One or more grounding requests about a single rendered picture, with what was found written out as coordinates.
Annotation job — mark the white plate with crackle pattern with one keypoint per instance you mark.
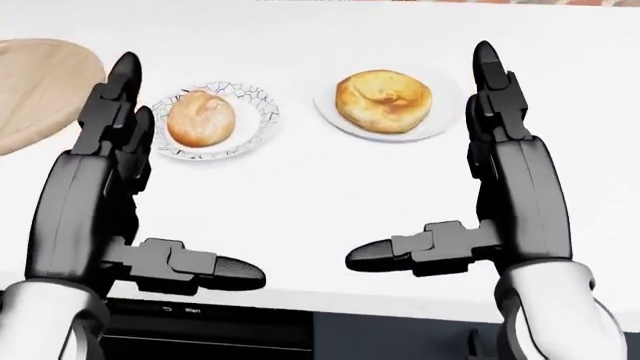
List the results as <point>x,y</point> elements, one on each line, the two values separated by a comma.
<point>250,112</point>

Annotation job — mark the plain white plate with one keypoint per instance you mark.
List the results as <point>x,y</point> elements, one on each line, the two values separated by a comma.
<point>445,108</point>

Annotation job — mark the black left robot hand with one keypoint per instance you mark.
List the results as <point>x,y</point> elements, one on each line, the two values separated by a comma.
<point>75,210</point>

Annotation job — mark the small pale bread roll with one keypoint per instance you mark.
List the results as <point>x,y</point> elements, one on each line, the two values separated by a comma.
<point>201,118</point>

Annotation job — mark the large golden bread bun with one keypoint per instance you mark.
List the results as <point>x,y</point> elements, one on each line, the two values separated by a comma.
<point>383,100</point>

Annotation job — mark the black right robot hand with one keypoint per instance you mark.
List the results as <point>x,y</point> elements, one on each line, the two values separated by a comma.
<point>525,202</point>

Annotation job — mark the round wooden cutting board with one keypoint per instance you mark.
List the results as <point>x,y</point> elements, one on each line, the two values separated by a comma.
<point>40,93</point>

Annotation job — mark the black oven front panel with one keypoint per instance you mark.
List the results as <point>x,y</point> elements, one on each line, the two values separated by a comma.
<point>210,330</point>

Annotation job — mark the dark grey cabinet door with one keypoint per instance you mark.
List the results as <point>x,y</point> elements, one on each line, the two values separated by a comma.
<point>400,337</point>

